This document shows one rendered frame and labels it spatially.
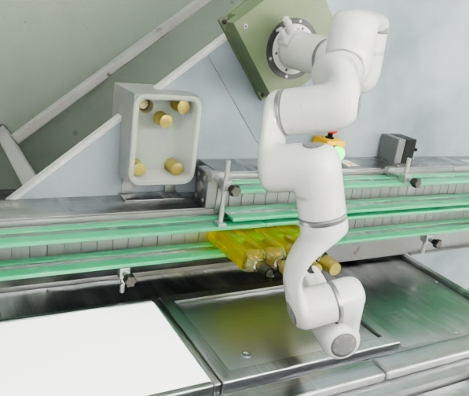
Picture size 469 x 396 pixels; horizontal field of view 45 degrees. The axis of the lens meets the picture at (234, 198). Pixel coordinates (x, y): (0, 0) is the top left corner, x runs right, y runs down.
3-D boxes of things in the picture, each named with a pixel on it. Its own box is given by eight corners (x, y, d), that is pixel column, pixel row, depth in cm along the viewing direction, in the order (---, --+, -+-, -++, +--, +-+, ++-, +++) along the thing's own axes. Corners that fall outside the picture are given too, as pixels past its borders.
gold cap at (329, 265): (325, 252, 137) (336, 260, 134) (332, 259, 139) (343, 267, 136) (316, 263, 137) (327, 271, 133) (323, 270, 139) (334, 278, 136)
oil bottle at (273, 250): (226, 238, 151) (268, 274, 134) (229, 218, 150) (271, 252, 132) (244, 236, 154) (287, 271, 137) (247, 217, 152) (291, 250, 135)
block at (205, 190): (191, 199, 150) (203, 208, 144) (195, 165, 147) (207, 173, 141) (203, 199, 151) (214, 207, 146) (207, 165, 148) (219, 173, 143)
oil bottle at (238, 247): (207, 240, 149) (247, 276, 131) (209, 220, 147) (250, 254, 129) (225, 237, 151) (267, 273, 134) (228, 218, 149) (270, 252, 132)
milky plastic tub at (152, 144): (117, 175, 144) (128, 186, 137) (123, 86, 137) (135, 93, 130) (180, 174, 152) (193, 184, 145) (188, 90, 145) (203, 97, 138)
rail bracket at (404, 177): (380, 174, 172) (412, 188, 161) (385, 150, 169) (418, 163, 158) (390, 174, 173) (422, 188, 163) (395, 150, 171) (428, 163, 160)
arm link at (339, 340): (320, 299, 98) (370, 285, 100) (299, 271, 108) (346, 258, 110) (327, 368, 104) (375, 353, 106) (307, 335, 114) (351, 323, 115)
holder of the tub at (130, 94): (116, 194, 146) (126, 204, 139) (123, 87, 137) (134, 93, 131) (177, 191, 154) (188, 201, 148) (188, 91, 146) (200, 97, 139)
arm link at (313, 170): (361, 189, 107) (287, 192, 114) (349, 78, 100) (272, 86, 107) (339, 222, 93) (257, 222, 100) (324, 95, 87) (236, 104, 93)
